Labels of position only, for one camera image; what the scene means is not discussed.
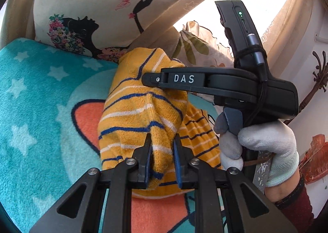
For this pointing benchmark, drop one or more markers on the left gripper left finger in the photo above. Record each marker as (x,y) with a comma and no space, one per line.
(100,201)

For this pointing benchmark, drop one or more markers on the floral ruffled pillow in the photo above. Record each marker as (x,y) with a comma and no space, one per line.
(197,47)

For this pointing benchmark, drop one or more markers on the right hand white glove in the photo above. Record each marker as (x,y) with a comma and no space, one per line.
(274,137)

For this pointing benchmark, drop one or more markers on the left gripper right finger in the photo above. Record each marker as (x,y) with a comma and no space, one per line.
(225,200)

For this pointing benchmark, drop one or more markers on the right forearm red sleeve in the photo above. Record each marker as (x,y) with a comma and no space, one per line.
(291,198)

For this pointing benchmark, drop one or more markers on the cream cushion with woman print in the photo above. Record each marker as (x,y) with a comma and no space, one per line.
(102,29)

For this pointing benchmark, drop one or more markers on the teal cartoon fleece blanket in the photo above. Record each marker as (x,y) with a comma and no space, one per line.
(51,105)

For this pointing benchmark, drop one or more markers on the yellow striped knit sweater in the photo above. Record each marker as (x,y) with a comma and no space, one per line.
(132,111)

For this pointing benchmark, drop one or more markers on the beige curtain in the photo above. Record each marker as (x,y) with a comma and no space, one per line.
(281,24)

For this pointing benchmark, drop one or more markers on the black camera box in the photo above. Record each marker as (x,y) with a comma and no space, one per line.
(243,38)

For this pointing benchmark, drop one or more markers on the red plastic bag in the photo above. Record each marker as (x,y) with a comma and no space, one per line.
(313,166)

